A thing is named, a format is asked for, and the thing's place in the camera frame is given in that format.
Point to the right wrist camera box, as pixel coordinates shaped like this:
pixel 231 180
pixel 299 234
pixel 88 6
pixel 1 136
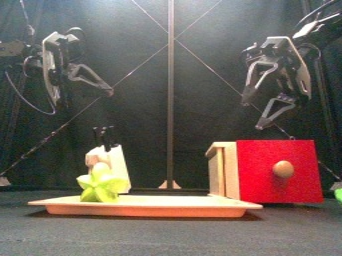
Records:
pixel 252 55

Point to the green toy at edge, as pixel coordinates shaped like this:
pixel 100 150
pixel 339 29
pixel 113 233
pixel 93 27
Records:
pixel 338 196

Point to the red drawer with wooden knob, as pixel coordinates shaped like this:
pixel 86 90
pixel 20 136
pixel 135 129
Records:
pixel 267 166

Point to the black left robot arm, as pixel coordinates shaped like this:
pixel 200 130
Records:
pixel 14 50

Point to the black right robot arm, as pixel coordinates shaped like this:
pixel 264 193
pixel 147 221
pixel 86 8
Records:
pixel 322 31

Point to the white frame foot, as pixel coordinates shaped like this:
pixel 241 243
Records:
pixel 336 186
pixel 4 181

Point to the green toy starfruit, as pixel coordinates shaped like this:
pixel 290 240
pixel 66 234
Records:
pixel 101 186

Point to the vertical metal frame pole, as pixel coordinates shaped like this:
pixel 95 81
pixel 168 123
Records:
pixel 169 100

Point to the white toy knife block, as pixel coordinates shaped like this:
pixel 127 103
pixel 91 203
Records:
pixel 117 166

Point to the cream rectangular tray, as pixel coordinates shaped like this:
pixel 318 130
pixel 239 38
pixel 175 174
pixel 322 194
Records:
pixel 147 206

